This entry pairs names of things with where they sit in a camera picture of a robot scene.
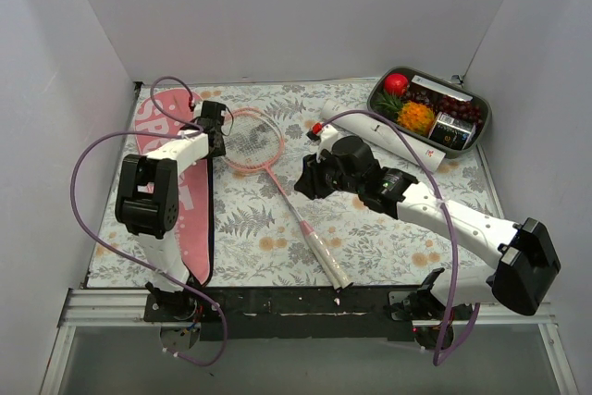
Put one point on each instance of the grey plastic tray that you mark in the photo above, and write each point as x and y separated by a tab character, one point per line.
409	73

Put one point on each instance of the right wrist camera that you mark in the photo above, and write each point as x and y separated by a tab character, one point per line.
324	136

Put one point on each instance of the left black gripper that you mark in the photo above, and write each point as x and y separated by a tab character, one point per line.
217	137

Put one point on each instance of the dark red grapes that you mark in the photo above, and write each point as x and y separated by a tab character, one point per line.
467	111

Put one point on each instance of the pink racket cover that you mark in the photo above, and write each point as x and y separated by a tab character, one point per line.
188	249

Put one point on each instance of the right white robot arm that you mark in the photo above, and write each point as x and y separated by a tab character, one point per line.
519	260

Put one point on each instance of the floral table cloth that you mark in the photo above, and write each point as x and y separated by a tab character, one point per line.
257	238

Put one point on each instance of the green leafy sprig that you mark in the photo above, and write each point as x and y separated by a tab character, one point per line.
389	104

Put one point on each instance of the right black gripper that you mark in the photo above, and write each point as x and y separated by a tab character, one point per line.
313	178

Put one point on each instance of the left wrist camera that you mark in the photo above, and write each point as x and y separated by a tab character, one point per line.
195	106

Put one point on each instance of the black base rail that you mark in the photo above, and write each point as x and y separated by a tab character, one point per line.
395	312

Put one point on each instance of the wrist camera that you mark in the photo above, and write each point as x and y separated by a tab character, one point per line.
324	136
195	106

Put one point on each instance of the red apple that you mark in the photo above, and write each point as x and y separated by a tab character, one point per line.
395	84

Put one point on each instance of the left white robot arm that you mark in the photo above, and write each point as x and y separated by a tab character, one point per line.
165	199

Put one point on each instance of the white box in tray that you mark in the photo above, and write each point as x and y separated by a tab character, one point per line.
440	88

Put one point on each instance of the pink badminton racket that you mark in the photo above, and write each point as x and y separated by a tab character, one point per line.
255	142

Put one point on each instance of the white shuttlecock tube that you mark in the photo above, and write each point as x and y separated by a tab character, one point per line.
372	130

